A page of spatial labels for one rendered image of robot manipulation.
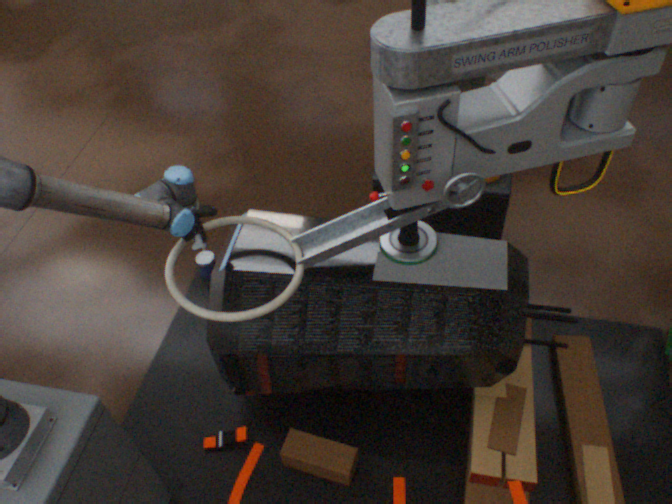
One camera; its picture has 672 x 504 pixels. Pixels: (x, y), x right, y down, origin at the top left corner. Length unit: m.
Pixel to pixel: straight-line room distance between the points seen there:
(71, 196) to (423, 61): 0.98
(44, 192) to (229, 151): 2.57
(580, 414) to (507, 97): 1.43
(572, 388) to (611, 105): 1.29
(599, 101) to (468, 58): 0.56
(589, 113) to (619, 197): 1.77
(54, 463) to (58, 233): 2.17
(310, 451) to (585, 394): 1.21
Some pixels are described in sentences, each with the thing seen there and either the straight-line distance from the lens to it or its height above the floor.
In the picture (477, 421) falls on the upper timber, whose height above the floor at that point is 0.21.
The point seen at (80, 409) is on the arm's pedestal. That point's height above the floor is 0.85.
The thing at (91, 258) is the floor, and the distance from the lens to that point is 3.68.
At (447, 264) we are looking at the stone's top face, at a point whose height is 0.80.
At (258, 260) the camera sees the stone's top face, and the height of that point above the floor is 0.80.
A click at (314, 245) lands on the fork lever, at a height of 0.89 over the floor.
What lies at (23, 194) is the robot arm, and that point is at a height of 1.56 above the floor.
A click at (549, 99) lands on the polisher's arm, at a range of 1.93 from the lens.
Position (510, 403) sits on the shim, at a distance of 2.59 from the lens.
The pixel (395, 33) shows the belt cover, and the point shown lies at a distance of 1.69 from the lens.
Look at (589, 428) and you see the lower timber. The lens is 2.76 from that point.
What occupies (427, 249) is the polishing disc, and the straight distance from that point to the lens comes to 2.21.
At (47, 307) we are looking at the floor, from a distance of 3.55.
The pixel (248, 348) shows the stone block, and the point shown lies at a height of 0.60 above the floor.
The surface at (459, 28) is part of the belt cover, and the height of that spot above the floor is 1.67.
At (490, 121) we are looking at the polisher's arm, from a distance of 1.89.
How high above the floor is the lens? 2.47
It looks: 48 degrees down
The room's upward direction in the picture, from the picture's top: 5 degrees counter-clockwise
